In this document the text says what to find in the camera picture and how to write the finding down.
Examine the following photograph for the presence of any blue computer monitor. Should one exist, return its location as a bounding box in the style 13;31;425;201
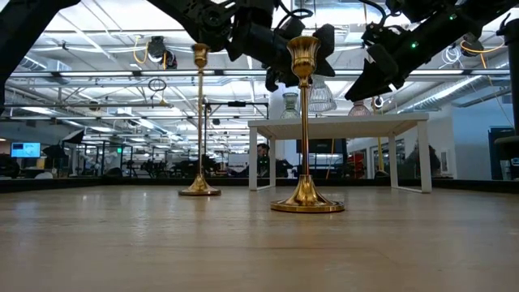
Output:
10;141;42;159

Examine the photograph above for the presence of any white perforated metal shelf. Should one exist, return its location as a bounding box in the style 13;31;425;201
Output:
247;113;433;194

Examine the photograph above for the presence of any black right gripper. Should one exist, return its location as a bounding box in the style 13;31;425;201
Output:
345;18;414;103

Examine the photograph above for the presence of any black ceiling mounted camera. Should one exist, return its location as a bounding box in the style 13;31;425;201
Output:
146;35;178;71

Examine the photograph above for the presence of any tall gold candlestick small cup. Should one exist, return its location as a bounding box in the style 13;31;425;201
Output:
178;42;222;197

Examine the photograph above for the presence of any person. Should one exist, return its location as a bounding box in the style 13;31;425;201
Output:
229;142;295;178

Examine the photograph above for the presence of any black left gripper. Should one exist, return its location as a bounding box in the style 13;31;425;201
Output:
225;6;337;92

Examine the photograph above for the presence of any clear glass candle holder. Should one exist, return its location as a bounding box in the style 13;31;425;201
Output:
307;75;338;114

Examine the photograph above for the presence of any clear glass vase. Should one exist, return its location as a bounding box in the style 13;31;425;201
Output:
280;92;302;120

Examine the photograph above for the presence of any tall gold candlestick wide cup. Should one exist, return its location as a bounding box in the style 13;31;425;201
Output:
270;36;345;214

